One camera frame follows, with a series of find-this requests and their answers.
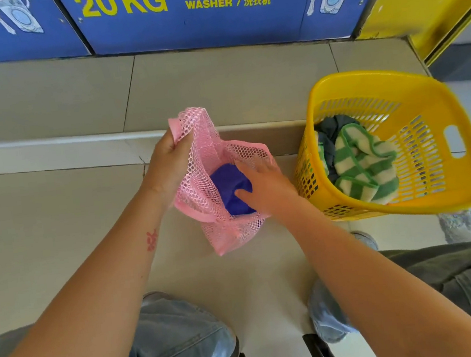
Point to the person's left hand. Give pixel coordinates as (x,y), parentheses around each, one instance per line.
(165,171)

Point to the person's right hand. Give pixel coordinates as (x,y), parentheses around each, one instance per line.
(273,191)

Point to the person's right thumb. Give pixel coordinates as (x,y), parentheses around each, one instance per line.
(244,194)

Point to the person's left thumb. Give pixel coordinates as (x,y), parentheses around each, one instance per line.
(186,144)

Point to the dark blue cloth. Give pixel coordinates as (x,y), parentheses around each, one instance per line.
(228,185)

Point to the pink mesh laundry bag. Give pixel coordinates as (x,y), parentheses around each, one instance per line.
(207,188)

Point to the person's left forearm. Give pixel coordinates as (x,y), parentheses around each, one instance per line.
(80,304)

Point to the person's right forearm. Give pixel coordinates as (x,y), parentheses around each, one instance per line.
(384,295)

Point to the dark grey cloth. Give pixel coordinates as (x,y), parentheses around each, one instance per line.
(333,129)

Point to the blue washer panel with lettering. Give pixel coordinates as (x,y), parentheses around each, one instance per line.
(201,23)

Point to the green white striped cloth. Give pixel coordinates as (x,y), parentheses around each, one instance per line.
(365,165)

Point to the light blue jeans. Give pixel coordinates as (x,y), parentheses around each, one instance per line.
(182,343)

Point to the yellow plastic laundry basket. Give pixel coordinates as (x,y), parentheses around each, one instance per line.
(431,187)

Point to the grey fuzzy mat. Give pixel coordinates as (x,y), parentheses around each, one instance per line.
(458,227)

